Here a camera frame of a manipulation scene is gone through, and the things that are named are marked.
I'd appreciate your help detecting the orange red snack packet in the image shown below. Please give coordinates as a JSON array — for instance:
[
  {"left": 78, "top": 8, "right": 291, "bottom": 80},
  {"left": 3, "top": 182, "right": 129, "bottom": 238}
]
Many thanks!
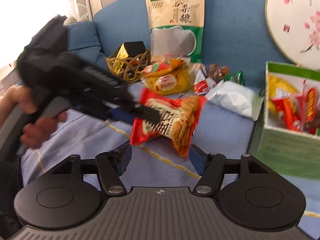
[{"left": 131, "top": 88, "right": 206, "bottom": 158}]

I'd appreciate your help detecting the yellow bread roll packet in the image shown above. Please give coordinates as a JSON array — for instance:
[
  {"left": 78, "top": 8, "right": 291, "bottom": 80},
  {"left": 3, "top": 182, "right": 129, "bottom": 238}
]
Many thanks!
[{"left": 139, "top": 59, "right": 195, "bottom": 95}]

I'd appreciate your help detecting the white foil snack packet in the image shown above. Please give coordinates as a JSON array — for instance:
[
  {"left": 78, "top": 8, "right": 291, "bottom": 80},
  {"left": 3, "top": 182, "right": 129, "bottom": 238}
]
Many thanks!
[{"left": 205, "top": 80, "right": 264, "bottom": 121}]

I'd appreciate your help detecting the small green candy packet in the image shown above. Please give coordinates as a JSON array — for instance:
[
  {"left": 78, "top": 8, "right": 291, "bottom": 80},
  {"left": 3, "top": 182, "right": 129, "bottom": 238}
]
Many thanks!
[{"left": 224, "top": 71, "right": 246, "bottom": 86}]

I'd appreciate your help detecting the red cracker snack packet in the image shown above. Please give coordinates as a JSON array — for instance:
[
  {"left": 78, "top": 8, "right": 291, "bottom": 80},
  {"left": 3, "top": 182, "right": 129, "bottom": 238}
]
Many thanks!
[{"left": 271, "top": 93, "right": 304, "bottom": 132}]

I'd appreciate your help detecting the yellow snack packet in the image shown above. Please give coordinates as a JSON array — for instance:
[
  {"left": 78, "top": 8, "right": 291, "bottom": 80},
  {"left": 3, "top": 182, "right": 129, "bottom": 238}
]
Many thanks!
[{"left": 268, "top": 73, "right": 299, "bottom": 114}]

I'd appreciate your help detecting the red white small packet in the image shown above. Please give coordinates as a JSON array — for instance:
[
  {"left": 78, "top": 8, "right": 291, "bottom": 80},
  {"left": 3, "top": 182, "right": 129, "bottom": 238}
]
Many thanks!
[{"left": 194, "top": 64, "right": 216, "bottom": 95}]

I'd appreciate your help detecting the orange brown date packet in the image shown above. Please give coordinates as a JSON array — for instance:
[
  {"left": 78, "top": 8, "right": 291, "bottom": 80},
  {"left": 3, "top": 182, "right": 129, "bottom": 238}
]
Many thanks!
[{"left": 208, "top": 64, "right": 229, "bottom": 83}]

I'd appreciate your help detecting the person's left hand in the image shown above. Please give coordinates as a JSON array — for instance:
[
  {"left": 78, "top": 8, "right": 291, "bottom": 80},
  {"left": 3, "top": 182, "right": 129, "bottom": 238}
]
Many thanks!
[{"left": 0, "top": 84, "right": 68, "bottom": 150}]

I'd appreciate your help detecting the light blue sofa blanket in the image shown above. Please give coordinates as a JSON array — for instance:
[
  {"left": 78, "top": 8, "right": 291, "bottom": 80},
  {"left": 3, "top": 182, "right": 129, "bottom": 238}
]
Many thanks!
[{"left": 19, "top": 80, "right": 320, "bottom": 239}]

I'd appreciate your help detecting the blue throw pillow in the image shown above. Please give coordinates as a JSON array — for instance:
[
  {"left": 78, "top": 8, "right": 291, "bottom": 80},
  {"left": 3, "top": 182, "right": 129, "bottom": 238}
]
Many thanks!
[{"left": 67, "top": 21, "right": 107, "bottom": 70}]

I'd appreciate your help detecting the black and gold box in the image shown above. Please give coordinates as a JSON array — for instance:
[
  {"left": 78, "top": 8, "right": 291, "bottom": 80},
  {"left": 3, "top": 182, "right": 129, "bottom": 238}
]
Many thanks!
[{"left": 109, "top": 41, "right": 146, "bottom": 59}]

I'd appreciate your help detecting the green cardboard box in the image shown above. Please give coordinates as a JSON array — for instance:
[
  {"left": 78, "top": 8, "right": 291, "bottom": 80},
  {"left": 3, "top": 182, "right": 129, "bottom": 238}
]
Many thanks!
[{"left": 254, "top": 61, "right": 319, "bottom": 179}]

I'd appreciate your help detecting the large beige grain pouch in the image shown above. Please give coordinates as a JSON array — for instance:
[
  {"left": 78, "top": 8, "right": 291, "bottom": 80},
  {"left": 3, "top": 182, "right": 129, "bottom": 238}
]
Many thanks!
[{"left": 145, "top": 0, "right": 205, "bottom": 63}]

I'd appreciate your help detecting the blue fabric sofa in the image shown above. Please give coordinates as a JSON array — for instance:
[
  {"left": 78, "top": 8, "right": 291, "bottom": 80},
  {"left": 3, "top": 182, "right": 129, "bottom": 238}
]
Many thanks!
[{"left": 94, "top": 0, "right": 287, "bottom": 89}]

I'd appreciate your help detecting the round floral fan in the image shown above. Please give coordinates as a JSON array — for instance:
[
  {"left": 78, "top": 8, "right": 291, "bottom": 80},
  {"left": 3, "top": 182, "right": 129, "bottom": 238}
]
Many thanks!
[{"left": 265, "top": 0, "right": 319, "bottom": 70}]

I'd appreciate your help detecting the gold wire basket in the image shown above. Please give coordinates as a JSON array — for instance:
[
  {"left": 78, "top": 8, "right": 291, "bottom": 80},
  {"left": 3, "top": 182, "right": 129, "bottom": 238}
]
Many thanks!
[{"left": 106, "top": 50, "right": 151, "bottom": 83}]

